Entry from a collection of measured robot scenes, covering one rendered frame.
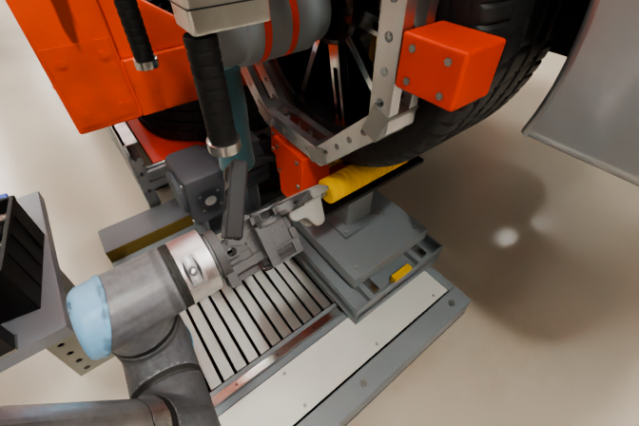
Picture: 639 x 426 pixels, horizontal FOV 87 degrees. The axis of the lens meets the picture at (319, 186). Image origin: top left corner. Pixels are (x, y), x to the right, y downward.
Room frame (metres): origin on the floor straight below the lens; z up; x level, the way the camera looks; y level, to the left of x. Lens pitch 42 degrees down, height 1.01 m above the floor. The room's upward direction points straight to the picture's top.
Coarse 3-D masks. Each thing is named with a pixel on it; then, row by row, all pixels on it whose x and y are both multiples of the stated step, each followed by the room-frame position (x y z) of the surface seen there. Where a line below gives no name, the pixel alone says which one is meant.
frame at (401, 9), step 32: (384, 0) 0.44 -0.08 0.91; (416, 0) 0.43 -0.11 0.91; (384, 32) 0.44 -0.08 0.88; (256, 64) 0.82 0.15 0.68; (384, 64) 0.43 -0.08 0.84; (256, 96) 0.74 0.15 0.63; (384, 96) 0.43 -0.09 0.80; (416, 96) 0.45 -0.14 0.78; (288, 128) 0.63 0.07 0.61; (320, 128) 0.62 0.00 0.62; (352, 128) 0.47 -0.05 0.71; (384, 128) 0.42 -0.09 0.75; (320, 160) 0.54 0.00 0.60
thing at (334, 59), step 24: (336, 0) 0.75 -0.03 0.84; (360, 0) 0.64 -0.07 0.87; (336, 24) 0.74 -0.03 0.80; (360, 24) 0.62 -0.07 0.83; (312, 48) 0.74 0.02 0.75; (336, 48) 0.67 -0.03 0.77; (360, 48) 0.63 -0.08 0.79; (288, 72) 0.81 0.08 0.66; (312, 72) 0.75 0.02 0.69; (336, 72) 0.68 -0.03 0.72; (360, 72) 0.88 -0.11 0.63; (312, 96) 0.76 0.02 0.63; (336, 96) 0.67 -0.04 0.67; (360, 96) 0.78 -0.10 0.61; (336, 120) 0.66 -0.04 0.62
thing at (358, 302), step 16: (304, 240) 0.70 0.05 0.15; (432, 240) 0.69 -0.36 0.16; (304, 256) 0.64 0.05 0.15; (320, 256) 0.64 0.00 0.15; (400, 256) 0.64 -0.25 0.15; (416, 256) 0.62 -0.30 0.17; (432, 256) 0.63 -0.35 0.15; (320, 272) 0.57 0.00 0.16; (336, 272) 0.58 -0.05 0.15; (384, 272) 0.58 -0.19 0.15; (400, 272) 0.56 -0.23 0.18; (416, 272) 0.60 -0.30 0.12; (336, 288) 0.52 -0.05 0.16; (352, 288) 0.53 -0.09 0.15; (368, 288) 0.51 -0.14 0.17; (384, 288) 0.51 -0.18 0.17; (400, 288) 0.56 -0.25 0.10; (352, 304) 0.47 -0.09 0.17; (368, 304) 0.47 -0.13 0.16; (352, 320) 0.46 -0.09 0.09
